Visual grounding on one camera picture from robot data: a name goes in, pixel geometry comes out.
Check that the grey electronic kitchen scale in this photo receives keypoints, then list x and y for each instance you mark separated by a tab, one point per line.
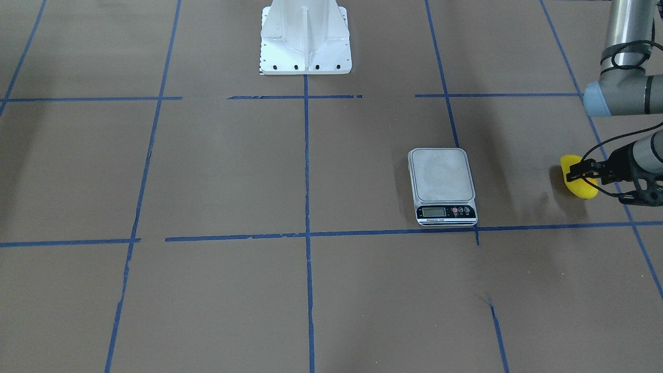
442	187

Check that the brown paper table mat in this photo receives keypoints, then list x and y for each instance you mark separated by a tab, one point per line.
166	208

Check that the silver blue-capped robot arm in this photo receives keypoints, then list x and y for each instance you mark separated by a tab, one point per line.
624	88

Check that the yellow mango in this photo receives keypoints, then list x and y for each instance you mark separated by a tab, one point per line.
578	187

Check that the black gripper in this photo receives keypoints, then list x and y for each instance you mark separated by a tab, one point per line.
617	165

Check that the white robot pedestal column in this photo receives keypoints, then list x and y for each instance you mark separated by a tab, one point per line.
305	37

